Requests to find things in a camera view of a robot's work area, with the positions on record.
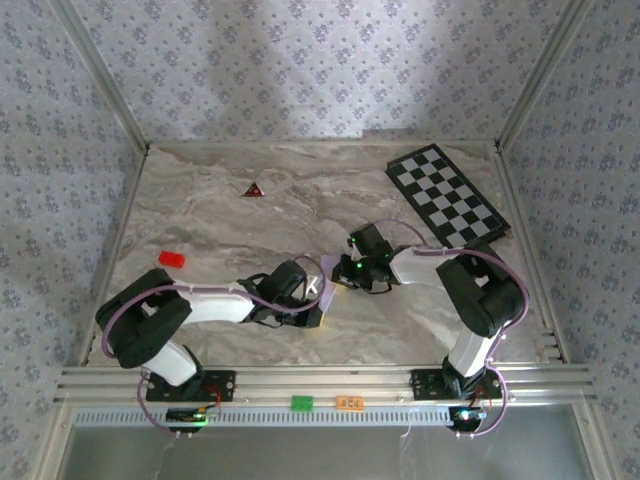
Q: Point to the purple paper sheet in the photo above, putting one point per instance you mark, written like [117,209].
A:
[330,262]

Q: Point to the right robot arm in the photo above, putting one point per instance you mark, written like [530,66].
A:
[485,295]

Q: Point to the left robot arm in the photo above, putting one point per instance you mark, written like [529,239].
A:
[215,305]

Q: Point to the green tag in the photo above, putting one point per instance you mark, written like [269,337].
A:
[302,403]

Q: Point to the orange tag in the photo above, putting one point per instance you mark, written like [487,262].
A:
[349,403]

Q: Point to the black white chessboard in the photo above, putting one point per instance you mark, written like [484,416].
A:
[440,185]

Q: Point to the red triangle piece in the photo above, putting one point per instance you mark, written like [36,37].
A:
[254,191]

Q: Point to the red block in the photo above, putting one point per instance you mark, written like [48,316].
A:
[172,259]

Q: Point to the aluminium mounting rail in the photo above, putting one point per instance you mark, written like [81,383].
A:
[325,382]

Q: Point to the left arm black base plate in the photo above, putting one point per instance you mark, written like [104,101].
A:
[225,385]

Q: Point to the aluminium table edge rail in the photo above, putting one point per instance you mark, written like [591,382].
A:
[122,225]
[515,200]
[300,143]

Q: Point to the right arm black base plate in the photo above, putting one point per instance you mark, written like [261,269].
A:
[425,385]

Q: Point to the aluminium frame post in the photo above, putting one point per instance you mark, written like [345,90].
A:
[102,75]
[545,75]

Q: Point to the aluminium frame leg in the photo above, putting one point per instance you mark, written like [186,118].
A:
[55,445]
[592,445]

